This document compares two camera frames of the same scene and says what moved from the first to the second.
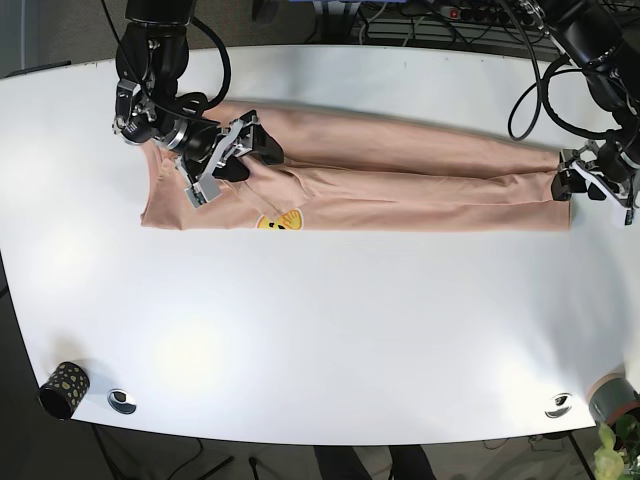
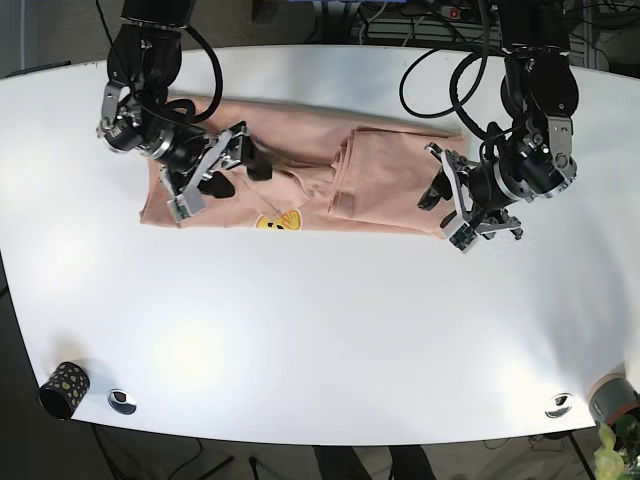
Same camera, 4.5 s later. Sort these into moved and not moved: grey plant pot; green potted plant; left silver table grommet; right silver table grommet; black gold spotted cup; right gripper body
Moved: right gripper body
Not moved: grey plant pot; left silver table grommet; black gold spotted cup; right silver table grommet; green potted plant
